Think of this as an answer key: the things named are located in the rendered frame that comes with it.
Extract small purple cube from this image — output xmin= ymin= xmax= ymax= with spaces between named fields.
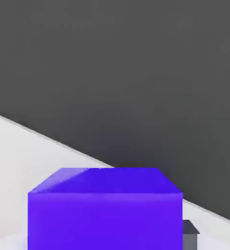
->
xmin=27 ymin=167 xmax=184 ymax=250

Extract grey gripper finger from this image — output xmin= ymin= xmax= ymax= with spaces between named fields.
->
xmin=182 ymin=219 xmax=201 ymax=250

